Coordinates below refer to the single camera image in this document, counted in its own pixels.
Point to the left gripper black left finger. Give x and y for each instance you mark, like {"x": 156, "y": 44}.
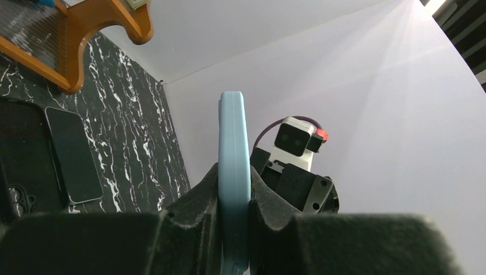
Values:
{"x": 183, "y": 238}

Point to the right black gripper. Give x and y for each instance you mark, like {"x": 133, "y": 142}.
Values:
{"x": 309, "y": 193}

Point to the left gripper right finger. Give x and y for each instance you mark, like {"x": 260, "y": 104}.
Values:
{"x": 283, "y": 240}

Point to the blue phone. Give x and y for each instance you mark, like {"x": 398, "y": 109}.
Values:
{"x": 233, "y": 182}

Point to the black smartphone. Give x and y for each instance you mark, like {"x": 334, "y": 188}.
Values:
{"x": 75, "y": 160}

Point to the black phone case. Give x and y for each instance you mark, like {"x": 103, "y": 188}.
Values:
{"x": 29, "y": 180}

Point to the white red cardboard box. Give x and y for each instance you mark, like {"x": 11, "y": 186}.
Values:
{"x": 135, "y": 4}

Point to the orange wooden shelf rack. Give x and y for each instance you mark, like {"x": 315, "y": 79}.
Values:
{"x": 50, "y": 41}

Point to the black marker blue cap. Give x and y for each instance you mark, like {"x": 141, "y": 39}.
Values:
{"x": 48, "y": 3}

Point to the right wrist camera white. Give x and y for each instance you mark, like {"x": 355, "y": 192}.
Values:
{"x": 297, "y": 140}

